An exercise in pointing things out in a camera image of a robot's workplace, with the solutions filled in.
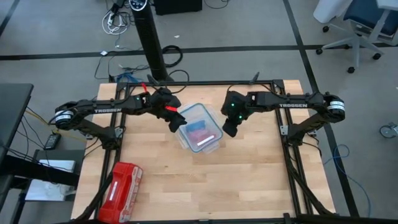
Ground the blue and white office chair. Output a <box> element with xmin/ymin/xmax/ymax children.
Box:
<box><xmin>312</xmin><ymin>0</ymin><xmax>398</xmax><ymax>75</ymax></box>

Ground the black metal table frame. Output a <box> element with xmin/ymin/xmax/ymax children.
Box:
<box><xmin>74</xmin><ymin>79</ymin><xmax>336</xmax><ymax>224</ymax></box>

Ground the clear plastic container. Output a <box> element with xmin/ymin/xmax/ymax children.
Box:
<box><xmin>175</xmin><ymin>102</ymin><xmax>224</xmax><ymax>156</ymax></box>

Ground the black power adapter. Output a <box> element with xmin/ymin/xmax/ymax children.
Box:
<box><xmin>43</xmin><ymin>133</ymin><xmax>62</xmax><ymax>151</ymax></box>

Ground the red snack package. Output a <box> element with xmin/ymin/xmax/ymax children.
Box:
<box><xmin>98</xmin><ymin>161</ymin><xmax>144</xmax><ymax>224</ymax></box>

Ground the coiled black cable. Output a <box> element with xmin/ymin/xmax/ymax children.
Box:
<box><xmin>161</xmin><ymin>45</ymin><xmax>183</xmax><ymax>68</ymax></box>

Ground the clear lid with teal rim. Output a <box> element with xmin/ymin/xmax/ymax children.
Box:
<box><xmin>177</xmin><ymin>103</ymin><xmax>224</xmax><ymax>154</ymax></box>

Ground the blue floor cable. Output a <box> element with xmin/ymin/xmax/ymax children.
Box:
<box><xmin>323</xmin><ymin>144</ymin><xmax>373</xmax><ymax>217</ymax></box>

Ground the grey caster wheel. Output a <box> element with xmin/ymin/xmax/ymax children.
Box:
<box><xmin>379</xmin><ymin>123</ymin><xmax>398</xmax><ymax>139</ymax></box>

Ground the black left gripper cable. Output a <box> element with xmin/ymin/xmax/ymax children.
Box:
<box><xmin>167</xmin><ymin>70</ymin><xmax>190</xmax><ymax>95</ymax></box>

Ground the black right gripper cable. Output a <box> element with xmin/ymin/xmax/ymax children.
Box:
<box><xmin>226</xmin><ymin>83</ymin><xmax>249</xmax><ymax>94</ymax></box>

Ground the black tower fan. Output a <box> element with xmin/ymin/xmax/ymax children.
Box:
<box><xmin>129</xmin><ymin>0</ymin><xmax>175</xmax><ymax>83</ymax></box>

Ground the blue cable bundle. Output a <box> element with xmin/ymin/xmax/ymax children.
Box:
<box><xmin>116</xmin><ymin>72</ymin><xmax>144</xmax><ymax>83</ymax></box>

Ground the clear plastic zip bag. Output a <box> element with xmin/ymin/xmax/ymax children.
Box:
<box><xmin>183</xmin><ymin>119</ymin><xmax>217</xmax><ymax>144</ymax></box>

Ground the black desk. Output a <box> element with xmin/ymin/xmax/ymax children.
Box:
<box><xmin>0</xmin><ymin>83</ymin><xmax>34</xmax><ymax>162</ymax></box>

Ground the black metal stand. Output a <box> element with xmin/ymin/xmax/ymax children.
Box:
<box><xmin>0</xmin><ymin>149</ymin><xmax>85</xmax><ymax>224</ymax></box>

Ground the pink bandage roll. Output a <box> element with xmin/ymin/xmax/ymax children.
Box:
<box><xmin>186</xmin><ymin>129</ymin><xmax>215</xmax><ymax>143</ymax></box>

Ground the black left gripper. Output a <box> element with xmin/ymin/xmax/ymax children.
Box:
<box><xmin>144</xmin><ymin>87</ymin><xmax>188</xmax><ymax>134</ymax></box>

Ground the yellow cable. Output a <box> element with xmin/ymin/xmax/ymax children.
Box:
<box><xmin>24</xmin><ymin>108</ymin><xmax>78</xmax><ymax>139</ymax></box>

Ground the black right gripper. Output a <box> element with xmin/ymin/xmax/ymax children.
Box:
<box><xmin>220</xmin><ymin>91</ymin><xmax>259</xmax><ymax>138</ymax></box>

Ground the white power strip with cables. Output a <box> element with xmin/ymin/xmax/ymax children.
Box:
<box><xmin>101</xmin><ymin>11</ymin><xmax>130</xmax><ymax>35</ymax></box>

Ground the black box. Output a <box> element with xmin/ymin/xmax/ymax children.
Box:
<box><xmin>154</xmin><ymin>0</ymin><xmax>203</xmax><ymax>16</ymax></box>

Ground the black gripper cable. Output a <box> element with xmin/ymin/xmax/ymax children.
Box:
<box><xmin>167</xmin><ymin>70</ymin><xmax>190</xmax><ymax>95</ymax></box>
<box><xmin>226</xmin><ymin>83</ymin><xmax>249</xmax><ymax>94</ymax></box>

